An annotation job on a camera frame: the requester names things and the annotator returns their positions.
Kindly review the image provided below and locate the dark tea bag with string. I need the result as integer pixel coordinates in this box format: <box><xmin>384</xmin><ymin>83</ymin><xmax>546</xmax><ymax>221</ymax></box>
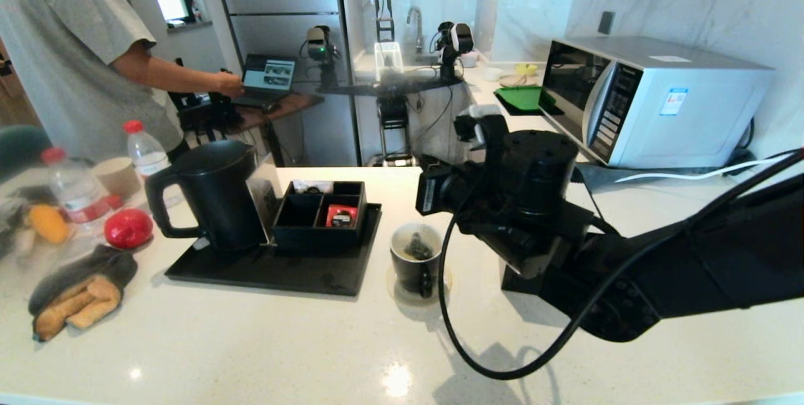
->
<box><xmin>405</xmin><ymin>232</ymin><xmax>435</xmax><ymax>262</ymax></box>

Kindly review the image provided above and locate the black electric kettle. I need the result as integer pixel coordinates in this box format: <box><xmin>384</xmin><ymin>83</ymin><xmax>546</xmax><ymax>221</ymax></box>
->
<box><xmin>144</xmin><ymin>140</ymin><xmax>268</xmax><ymax>252</ymax></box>

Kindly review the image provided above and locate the white black robot arm joint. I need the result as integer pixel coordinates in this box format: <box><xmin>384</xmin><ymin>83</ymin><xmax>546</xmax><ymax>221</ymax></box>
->
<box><xmin>433</xmin><ymin>21</ymin><xmax>475</xmax><ymax>82</ymax></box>

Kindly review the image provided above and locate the robot arm joint green light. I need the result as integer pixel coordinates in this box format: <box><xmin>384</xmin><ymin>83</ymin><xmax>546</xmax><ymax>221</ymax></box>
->
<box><xmin>305</xmin><ymin>25</ymin><xmax>344</xmax><ymax>92</ymax></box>

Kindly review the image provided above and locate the red plastic snack packet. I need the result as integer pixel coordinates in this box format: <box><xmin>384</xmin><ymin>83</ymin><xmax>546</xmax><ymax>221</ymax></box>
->
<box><xmin>325</xmin><ymin>204</ymin><xmax>357</xmax><ymax>229</ymax></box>

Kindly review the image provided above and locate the black mug white inside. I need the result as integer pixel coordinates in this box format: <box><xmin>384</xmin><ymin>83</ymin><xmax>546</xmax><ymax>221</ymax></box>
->
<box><xmin>389</xmin><ymin>222</ymin><xmax>445</xmax><ymax>299</ymax></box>

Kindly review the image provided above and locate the black tissue box silver lid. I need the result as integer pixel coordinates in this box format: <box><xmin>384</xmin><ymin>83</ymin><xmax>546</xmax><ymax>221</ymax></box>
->
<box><xmin>501</xmin><ymin>253</ymin><xmax>567</xmax><ymax>296</ymax></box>

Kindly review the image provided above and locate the clear plastic pouch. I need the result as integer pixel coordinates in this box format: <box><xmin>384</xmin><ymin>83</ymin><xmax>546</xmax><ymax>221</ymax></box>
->
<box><xmin>292</xmin><ymin>180</ymin><xmax>334</xmax><ymax>196</ymax></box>

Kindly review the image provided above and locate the chrome faucet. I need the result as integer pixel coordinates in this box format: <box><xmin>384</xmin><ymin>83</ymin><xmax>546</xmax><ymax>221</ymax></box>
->
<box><xmin>406</xmin><ymin>6</ymin><xmax>425</xmax><ymax>54</ymax></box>

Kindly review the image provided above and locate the black compartment organizer box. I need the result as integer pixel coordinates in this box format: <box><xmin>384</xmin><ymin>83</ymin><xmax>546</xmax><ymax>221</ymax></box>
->
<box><xmin>271</xmin><ymin>180</ymin><xmax>367</xmax><ymax>252</ymax></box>

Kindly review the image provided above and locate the brown wooden desk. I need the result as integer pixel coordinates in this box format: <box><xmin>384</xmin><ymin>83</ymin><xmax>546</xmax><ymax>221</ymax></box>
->
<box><xmin>217</xmin><ymin>92</ymin><xmax>325</xmax><ymax>167</ymax></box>

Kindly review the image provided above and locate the black rectangular tray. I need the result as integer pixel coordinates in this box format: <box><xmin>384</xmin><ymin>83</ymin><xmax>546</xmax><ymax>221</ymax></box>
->
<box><xmin>165</xmin><ymin>203</ymin><xmax>383</xmax><ymax>297</ymax></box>

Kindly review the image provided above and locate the clear acrylic sign stand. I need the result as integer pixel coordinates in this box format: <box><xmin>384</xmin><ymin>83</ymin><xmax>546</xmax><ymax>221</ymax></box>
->
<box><xmin>246</xmin><ymin>160</ymin><xmax>281</xmax><ymax>247</ymax></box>

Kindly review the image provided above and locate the open laptop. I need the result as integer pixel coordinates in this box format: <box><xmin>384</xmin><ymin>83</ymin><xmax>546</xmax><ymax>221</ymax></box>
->
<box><xmin>234</xmin><ymin>53</ymin><xmax>298</xmax><ymax>109</ymax></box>

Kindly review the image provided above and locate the silver microwave oven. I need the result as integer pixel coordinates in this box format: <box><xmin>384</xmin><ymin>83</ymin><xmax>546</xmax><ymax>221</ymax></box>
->
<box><xmin>539</xmin><ymin>36</ymin><xmax>775</xmax><ymax>169</ymax></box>

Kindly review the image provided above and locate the water bottle red cap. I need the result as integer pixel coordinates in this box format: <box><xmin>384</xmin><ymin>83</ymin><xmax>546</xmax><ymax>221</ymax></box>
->
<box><xmin>123</xmin><ymin>120</ymin><xmax>171</xmax><ymax>180</ymax></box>
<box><xmin>41</xmin><ymin>148</ymin><xmax>111</xmax><ymax>224</ymax></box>

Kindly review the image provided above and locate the red tomato toy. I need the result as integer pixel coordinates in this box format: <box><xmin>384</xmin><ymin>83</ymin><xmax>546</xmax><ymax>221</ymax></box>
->
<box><xmin>104</xmin><ymin>208</ymin><xmax>155</xmax><ymax>251</ymax></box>

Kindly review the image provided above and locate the brown paper cup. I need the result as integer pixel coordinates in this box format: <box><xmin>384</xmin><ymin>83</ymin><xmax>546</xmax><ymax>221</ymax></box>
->
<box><xmin>91</xmin><ymin>158</ymin><xmax>140</xmax><ymax>197</ymax></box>

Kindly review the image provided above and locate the person in grey shirt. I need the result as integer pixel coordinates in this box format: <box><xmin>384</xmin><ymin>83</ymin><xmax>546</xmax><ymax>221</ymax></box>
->
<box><xmin>0</xmin><ymin>0</ymin><xmax>246</xmax><ymax>162</ymax></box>

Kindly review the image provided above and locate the grey and tan glove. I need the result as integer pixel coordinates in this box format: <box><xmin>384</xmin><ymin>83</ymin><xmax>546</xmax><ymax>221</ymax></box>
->
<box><xmin>28</xmin><ymin>245</ymin><xmax>139</xmax><ymax>343</ymax></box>

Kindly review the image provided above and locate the teal chair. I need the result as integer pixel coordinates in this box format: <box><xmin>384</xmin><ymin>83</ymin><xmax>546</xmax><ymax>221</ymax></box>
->
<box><xmin>0</xmin><ymin>126</ymin><xmax>52</xmax><ymax>171</ymax></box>

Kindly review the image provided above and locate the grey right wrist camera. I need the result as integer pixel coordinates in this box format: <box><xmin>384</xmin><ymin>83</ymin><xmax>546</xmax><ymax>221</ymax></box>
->
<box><xmin>454</xmin><ymin>104</ymin><xmax>511</xmax><ymax>149</ymax></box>

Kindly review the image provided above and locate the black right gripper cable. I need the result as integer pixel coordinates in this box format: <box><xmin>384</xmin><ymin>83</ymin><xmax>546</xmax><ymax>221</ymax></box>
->
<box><xmin>438</xmin><ymin>148</ymin><xmax>804</xmax><ymax>382</ymax></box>

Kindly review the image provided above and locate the thick white cable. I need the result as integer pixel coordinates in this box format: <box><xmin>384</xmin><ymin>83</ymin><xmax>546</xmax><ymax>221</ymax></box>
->
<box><xmin>616</xmin><ymin>153</ymin><xmax>804</xmax><ymax>183</ymax></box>

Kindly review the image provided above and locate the black microwave power cable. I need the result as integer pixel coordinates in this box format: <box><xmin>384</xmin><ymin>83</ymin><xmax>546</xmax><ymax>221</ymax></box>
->
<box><xmin>729</xmin><ymin>115</ymin><xmax>804</xmax><ymax>170</ymax></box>

